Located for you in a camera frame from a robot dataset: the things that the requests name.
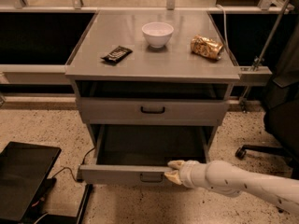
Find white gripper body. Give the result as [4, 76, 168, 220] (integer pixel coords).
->
[178, 161, 206, 189]

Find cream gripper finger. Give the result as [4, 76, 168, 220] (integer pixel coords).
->
[167, 160, 185, 170]
[164, 170, 182, 185]

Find grey drawer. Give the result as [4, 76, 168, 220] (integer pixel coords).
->
[77, 98, 228, 126]
[81, 125, 215, 186]

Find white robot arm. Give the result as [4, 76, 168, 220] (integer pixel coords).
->
[164, 160, 299, 215]

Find grey drawer cabinet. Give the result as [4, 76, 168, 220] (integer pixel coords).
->
[64, 9, 242, 147]

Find grey top drawer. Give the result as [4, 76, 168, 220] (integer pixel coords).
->
[77, 98, 228, 126]

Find black bar on floor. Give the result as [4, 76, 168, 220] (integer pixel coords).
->
[75, 184, 93, 224]

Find black office chair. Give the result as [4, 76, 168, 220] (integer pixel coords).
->
[235, 24, 299, 180]

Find metal rod with clamp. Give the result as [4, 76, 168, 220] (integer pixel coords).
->
[239, 0, 291, 112]

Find crushed golden can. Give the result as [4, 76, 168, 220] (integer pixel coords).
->
[190, 35, 223, 60]

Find black snack bar wrapper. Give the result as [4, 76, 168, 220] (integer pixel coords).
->
[103, 46, 133, 63]

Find white bowl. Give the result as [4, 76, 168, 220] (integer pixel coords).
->
[142, 22, 174, 48]

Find black laptop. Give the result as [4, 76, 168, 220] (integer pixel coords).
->
[0, 142, 61, 222]

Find black power adapter with cable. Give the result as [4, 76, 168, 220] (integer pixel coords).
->
[52, 147, 94, 183]

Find white cable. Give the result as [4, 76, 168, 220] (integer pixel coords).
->
[215, 4, 232, 56]

